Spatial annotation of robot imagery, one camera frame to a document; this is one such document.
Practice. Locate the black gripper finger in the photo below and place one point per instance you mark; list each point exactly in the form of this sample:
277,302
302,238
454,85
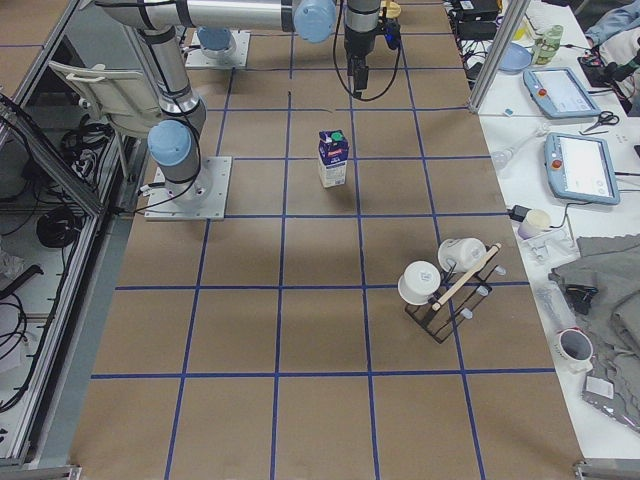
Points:
358,71

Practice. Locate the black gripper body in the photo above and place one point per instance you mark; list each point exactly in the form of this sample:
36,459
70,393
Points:
356,46

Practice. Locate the blue white milk carton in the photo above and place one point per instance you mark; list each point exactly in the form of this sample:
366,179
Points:
333,152

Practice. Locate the paper cup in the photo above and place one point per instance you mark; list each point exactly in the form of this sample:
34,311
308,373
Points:
535,222

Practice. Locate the blue plate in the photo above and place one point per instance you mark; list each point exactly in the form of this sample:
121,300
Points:
516,58

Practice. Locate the green tape rolls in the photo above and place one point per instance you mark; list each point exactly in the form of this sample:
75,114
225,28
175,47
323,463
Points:
546,47

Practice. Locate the upper teach pendant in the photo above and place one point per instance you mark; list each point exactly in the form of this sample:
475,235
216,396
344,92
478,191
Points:
559,93

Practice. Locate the teach pendant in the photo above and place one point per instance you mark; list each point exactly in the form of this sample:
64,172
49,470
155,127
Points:
580,168
559,93

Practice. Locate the white mug right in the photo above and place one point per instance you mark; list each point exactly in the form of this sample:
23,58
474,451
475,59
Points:
461,254

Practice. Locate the white mug left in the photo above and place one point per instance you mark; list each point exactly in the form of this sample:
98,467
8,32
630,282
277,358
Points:
419,281

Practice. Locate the lower teach pendant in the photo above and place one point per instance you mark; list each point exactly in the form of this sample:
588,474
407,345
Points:
580,168

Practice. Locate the black scissors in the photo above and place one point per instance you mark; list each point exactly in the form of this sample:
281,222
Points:
605,118

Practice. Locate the grey cloth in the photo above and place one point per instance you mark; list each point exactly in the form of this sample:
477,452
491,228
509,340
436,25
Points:
602,287

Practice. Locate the white red rimmed mug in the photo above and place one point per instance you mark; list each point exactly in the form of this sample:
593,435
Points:
574,350

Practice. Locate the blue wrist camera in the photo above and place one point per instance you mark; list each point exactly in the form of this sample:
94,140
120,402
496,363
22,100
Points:
392,33

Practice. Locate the aluminium frame post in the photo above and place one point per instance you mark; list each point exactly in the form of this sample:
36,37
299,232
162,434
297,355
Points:
513,16

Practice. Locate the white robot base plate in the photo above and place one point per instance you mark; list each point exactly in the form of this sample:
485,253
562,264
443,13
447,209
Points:
204,199

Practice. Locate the black wire mug rack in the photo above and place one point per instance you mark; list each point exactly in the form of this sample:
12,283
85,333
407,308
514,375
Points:
457,297

